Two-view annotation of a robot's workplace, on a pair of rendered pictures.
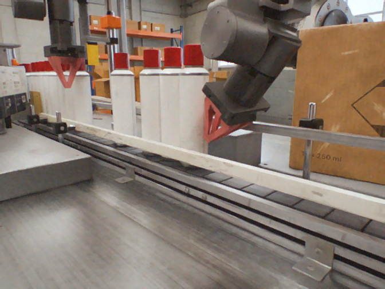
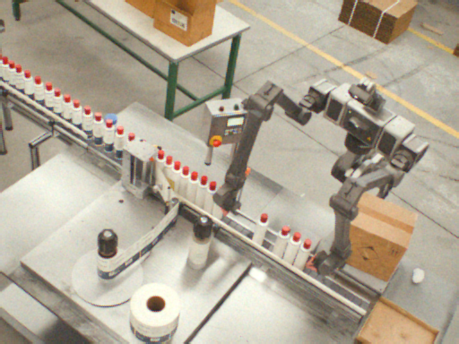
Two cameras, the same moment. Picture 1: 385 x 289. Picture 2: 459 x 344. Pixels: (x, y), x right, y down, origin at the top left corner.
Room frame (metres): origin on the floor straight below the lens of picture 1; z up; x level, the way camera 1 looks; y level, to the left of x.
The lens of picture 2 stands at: (-0.93, 0.96, 3.03)
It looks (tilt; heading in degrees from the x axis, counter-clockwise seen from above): 44 degrees down; 340
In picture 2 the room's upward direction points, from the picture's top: 12 degrees clockwise
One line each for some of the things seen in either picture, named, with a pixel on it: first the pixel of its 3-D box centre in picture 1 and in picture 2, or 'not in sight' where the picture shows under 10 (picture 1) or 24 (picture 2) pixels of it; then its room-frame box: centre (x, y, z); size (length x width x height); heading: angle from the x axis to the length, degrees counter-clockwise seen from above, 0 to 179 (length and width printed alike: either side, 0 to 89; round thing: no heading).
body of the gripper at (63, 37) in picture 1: (63, 38); (229, 199); (0.75, 0.32, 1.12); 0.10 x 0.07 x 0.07; 43
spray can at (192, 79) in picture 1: (193, 107); (302, 255); (0.51, 0.00, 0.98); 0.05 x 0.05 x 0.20
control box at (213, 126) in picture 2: not in sight; (223, 123); (0.98, 0.33, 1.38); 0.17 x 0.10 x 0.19; 99
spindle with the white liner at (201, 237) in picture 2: not in sight; (200, 241); (0.59, 0.47, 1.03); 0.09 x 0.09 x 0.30
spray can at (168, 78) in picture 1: (173, 105); (292, 248); (0.55, 0.04, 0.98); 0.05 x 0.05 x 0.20
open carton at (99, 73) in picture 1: (107, 82); not in sight; (4.14, 1.20, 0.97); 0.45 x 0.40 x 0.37; 127
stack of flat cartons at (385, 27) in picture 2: not in sight; (376, 11); (4.19, -2.21, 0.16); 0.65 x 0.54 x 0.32; 40
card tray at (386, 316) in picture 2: not in sight; (398, 334); (0.13, -0.37, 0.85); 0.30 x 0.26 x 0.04; 44
